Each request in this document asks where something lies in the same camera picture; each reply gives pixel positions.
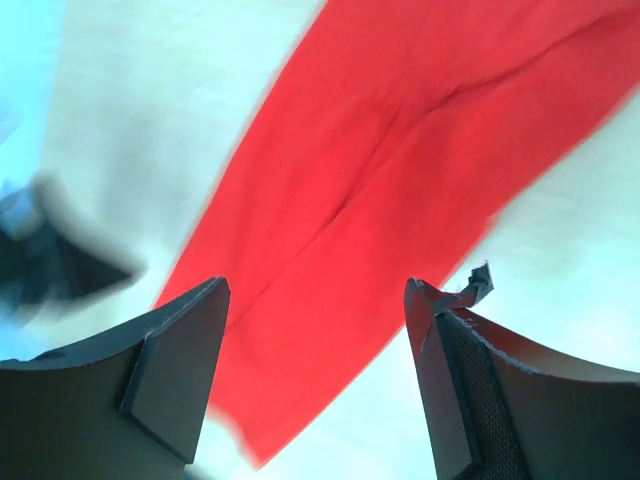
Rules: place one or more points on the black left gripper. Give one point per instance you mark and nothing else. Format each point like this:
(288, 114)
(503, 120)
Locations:
(46, 255)

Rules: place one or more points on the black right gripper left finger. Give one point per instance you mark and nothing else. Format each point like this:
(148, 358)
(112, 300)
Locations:
(127, 403)

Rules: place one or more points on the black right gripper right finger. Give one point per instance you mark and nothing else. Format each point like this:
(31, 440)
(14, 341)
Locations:
(501, 406)

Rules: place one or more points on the red t shirt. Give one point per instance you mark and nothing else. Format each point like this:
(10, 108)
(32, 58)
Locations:
(393, 135)

